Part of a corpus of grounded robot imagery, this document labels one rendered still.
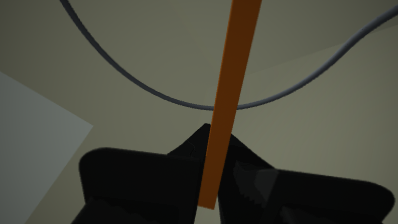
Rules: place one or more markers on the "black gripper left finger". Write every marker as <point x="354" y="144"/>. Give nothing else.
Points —
<point x="173" y="178"/>

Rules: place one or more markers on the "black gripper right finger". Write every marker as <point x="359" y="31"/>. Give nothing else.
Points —
<point x="251" y="191"/>

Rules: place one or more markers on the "orange-brown long bar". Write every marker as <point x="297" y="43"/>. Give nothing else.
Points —
<point x="241" y="25"/>

